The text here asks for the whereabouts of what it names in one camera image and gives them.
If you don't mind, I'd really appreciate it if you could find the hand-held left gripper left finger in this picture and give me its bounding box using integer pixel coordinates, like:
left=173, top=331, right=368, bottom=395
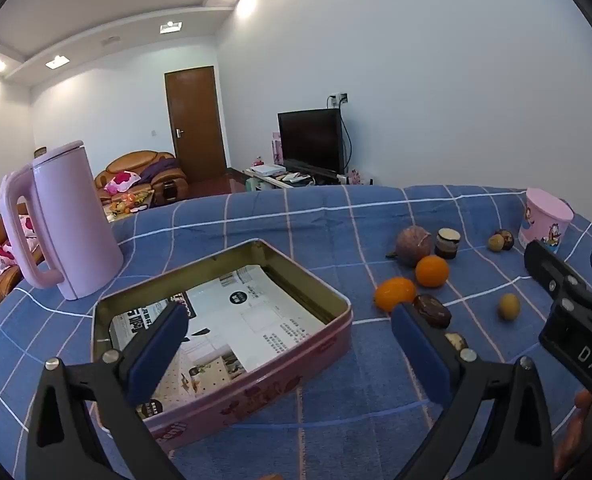
left=13, top=301, right=189, bottom=480

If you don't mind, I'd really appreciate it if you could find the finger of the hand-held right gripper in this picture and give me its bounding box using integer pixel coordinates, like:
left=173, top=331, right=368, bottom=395
left=524, top=240, right=589, bottom=301

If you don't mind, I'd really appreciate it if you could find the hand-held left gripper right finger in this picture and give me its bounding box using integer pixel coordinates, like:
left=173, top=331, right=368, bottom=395
left=391, top=301, right=559, bottom=480

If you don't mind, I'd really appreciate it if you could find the pink printed cup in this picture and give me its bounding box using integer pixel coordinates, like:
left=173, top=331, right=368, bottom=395
left=518, top=187, right=574, bottom=255

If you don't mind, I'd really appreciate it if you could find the orange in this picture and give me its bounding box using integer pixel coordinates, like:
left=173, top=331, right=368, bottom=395
left=415, top=255, right=450, bottom=288
left=374, top=277, right=417, bottom=312

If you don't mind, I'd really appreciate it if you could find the halved dark fruit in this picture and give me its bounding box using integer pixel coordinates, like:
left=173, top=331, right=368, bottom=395
left=435, top=228, right=461, bottom=260

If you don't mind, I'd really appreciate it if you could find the purple round fruit with stem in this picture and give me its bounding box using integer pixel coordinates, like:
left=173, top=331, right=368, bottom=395
left=386, top=226, right=434, bottom=267

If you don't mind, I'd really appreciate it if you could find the pink tin box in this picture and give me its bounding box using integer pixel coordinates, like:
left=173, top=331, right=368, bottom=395
left=91, top=239, right=353, bottom=453

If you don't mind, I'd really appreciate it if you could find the person's right hand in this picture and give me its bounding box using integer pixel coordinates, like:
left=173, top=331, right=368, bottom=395
left=554, top=389, right=592, bottom=471

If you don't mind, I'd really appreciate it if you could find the printed paper lining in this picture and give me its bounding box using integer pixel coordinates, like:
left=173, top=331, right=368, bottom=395
left=108, top=265, right=327, bottom=418

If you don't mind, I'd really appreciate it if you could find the blue plaid tablecloth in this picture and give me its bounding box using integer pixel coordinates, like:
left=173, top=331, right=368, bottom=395
left=0, top=184, right=592, bottom=480

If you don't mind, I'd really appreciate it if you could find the cluttered coffee table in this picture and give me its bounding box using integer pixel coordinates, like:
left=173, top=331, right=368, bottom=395
left=103, top=187, right=157, bottom=221

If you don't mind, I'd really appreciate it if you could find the pink electric kettle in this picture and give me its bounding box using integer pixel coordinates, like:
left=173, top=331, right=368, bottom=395
left=0, top=140, right=125, bottom=302

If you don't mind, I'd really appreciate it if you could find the purple blanket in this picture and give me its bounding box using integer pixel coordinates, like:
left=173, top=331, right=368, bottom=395
left=138, top=157, right=181, bottom=183

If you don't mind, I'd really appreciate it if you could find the brown leather armchair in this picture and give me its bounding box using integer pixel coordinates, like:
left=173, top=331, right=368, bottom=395
left=94, top=150, right=189, bottom=207

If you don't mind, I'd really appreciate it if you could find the white television stand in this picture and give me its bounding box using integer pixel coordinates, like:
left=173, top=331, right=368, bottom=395
left=243, top=165, right=377, bottom=193

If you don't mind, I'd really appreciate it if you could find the brown wooden door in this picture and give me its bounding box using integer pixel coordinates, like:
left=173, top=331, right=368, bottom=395
left=164, top=66, right=227, bottom=184

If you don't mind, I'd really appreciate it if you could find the black television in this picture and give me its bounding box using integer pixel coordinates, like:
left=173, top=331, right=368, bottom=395
left=277, top=108, right=345, bottom=178

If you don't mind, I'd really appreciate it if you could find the black power cable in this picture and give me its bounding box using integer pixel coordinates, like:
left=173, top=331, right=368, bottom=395
left=338, top=105, right=353, bottom=173

